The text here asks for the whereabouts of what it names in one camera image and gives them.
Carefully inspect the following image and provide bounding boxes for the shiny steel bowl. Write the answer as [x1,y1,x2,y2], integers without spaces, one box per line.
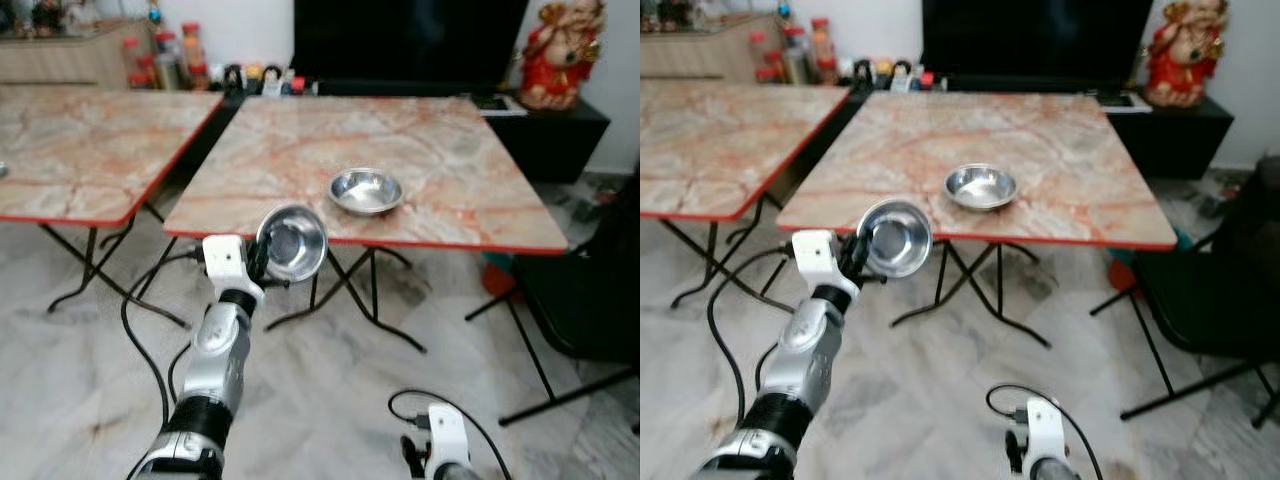
[944,163,1020,212]
[328,168,406,217]
[857,199,934,280]
[256,204,329,285]

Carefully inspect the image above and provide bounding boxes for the marble-top folding table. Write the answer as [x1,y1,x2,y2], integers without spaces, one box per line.
[163,95,570,357]
[0,84,225,330]
[776,91,1179,350]
[640,79,852,311]

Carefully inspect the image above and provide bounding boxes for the orange and teal object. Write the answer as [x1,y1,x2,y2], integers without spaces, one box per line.
[1105,253,1142,293]
[480,254,518,298]

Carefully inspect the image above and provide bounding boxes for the tall orange condiment bottle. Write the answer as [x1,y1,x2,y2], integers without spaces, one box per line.
[181,22,210,90]
[809,17,838,83]

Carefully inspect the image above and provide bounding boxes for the clear jar red lid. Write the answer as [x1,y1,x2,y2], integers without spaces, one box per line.
[154,31,183,92]
[782,26,810,85]

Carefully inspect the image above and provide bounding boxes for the black chair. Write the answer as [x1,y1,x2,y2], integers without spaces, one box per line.
[1090,154,1280,429]
[465,178,641,428]

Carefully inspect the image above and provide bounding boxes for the black television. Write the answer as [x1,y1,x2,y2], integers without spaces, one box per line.
[920,0,1155,93]
[292,0,531,97]

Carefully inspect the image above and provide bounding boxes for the light wooden cabinet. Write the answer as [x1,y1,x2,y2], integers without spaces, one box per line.
[640,11,787,82]
[0,17,157,89]

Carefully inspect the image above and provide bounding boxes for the black TV cabinet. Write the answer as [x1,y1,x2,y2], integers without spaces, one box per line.
[478,94,612,185]
[1098,92,1235,182]

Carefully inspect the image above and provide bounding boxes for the red and gold figurine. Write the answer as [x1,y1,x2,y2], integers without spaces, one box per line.
[1143,0,1230,109]
[516,0,607,112]

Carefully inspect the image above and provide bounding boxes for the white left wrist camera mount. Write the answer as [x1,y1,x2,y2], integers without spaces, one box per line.
[202,235,266,297]
[791,230,861,297]

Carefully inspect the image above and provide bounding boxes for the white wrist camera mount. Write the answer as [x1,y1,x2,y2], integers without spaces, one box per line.
[202,235,266,297]
[1021,396,1070,475]
[791,230,861,297]
[424,402,472,477]

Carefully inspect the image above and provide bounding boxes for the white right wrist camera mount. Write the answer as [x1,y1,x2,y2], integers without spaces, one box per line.
[1021,396,1070,475]
[424,402,472,477]

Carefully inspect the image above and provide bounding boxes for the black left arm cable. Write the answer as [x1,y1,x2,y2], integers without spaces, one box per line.
[119,248,208,425]
[706,244,797,423]

